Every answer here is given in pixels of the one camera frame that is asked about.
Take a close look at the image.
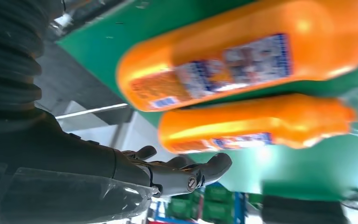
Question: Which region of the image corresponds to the metal table frame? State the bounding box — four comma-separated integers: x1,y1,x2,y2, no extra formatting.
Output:
55,103,130,120

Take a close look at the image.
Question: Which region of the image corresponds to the orange plastic bottle clear cap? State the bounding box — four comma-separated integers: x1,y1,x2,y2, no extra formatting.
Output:
116,0,358,112
158,92,358,154

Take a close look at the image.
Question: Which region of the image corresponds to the large white table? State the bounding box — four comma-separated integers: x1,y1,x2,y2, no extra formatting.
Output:
55,100,155,161

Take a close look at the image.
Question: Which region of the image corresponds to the black zip case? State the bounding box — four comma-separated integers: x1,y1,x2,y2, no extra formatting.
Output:
262,195,351,224

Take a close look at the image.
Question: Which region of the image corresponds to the green plastic crate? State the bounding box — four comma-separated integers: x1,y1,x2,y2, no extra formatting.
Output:
203,185,234,215

